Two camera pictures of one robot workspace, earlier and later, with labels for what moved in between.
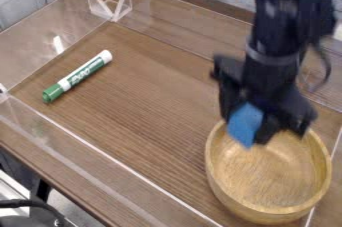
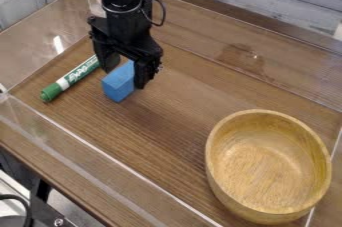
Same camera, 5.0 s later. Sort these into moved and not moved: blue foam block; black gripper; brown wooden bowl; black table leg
Moved: blue foam block; black gripper
Not moved: black table leg; brown wooden bowl
